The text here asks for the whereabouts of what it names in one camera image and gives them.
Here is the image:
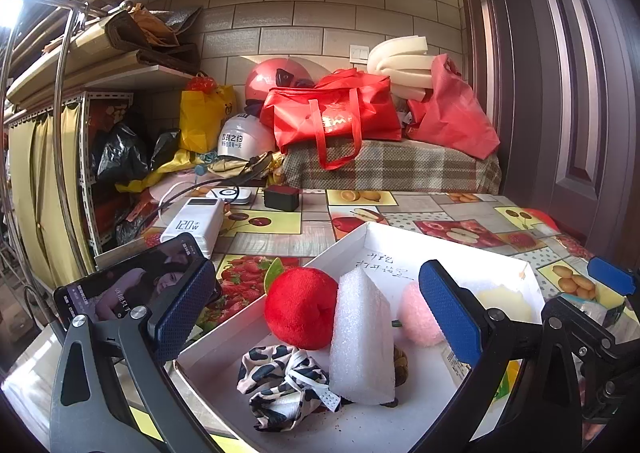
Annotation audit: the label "cow print cloth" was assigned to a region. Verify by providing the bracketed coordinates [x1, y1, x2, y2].
[236, 345, 343, 431]

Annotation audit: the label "yellow brown paper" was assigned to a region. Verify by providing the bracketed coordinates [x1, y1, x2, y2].
[132, 5, 180, 48]

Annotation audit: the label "red helmet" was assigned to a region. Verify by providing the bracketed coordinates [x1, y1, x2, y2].
[245, 58, 316, 108]

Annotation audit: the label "yellow cloth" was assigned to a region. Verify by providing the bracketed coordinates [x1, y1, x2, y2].
[116, 149, 211, 194]

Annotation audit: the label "white foam block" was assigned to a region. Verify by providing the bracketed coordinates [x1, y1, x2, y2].
[328, 267, 397, 406]

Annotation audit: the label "small black plastic bag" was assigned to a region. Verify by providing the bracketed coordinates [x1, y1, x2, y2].
[150, 129, 182, 171]

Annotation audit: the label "red plush apple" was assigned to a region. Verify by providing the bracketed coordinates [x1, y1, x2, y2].
[263, 257, 340, 351]

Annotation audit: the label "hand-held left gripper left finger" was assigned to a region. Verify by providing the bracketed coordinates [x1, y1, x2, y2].
[49, 257, 217, 453]

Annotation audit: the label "yellow shopping bag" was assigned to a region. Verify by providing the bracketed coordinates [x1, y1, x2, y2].
[179, 85, 236, 154]

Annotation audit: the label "red tote bag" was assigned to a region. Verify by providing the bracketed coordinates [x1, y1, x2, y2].
[259, 68, 403, 171]

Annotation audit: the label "white round charger pad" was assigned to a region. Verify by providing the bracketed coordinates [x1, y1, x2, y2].
[205, 187, 253, 206]

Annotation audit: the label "small black box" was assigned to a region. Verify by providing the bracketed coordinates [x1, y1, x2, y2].
[263, 184, 301, 212]

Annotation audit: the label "white cardboard box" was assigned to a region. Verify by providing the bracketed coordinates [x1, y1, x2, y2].
[174, 221, 547, 453]

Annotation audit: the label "yellow curtain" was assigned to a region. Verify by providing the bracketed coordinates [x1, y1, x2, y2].
[5, 103, 96, 284]

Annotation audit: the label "plaid cloth covered bench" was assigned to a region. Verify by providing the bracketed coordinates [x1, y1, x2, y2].
[282, 137, 502, 194]

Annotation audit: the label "grey metal shelf rack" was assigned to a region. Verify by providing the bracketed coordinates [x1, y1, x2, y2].
[75, 65, 201, 254]

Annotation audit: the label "black smartphone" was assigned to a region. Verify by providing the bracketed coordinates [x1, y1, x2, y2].
[52, 232, 223, 334]

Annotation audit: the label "red ornament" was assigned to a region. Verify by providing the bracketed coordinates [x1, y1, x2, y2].
[187, 73, 216, 94]

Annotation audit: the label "brown knotted rope toy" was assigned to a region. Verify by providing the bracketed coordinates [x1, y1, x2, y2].
[380, 343, 411, 409]

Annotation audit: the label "large black plastic bag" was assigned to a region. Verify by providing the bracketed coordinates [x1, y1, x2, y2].
[97, 123, 151, 184]

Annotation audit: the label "brown panel door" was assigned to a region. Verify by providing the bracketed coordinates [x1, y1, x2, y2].
[450, 0, 640, 284]

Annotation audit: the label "white helmet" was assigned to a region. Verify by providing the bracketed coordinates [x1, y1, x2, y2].
[216, 113, 276, 164]

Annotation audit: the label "pink fluffy ball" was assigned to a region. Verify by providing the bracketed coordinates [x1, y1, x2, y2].
[397, 281, 446, 348]

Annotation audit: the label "shelf with yellow curtain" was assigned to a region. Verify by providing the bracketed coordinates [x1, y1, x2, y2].
[0, 0, 108, 264]

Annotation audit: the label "clear plastic packet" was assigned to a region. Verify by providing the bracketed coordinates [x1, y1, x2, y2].
[442, 345, 521, 401]

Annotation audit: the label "grey foil bag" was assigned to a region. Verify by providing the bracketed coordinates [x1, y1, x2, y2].
[162, 7, 203, 34]

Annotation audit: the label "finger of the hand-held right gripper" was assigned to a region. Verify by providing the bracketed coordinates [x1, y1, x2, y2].
[587, 257, 640, 299]
[562, 297, 640, 426]

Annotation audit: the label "red plastic bag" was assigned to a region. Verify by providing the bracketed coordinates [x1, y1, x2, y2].
[407, 54, 501, 160]

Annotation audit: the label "white cable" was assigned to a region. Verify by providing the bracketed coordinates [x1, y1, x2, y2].
[157, 183, 221, 218]

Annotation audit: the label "fruit print tablecloth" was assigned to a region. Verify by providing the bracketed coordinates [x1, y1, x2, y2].
[95, 187, 640, 453]

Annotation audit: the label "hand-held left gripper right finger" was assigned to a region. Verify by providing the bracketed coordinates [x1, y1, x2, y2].
[419, 259, 587, 453]

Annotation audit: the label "brown folded mat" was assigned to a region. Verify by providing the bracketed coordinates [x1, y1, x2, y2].
[105, 10, 201, 71]

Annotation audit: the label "white power bank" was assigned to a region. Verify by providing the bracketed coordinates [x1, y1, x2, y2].
[160, 197, 225, 254]

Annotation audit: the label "white foam pads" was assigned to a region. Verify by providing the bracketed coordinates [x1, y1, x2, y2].
[366, 36, 435, 101]

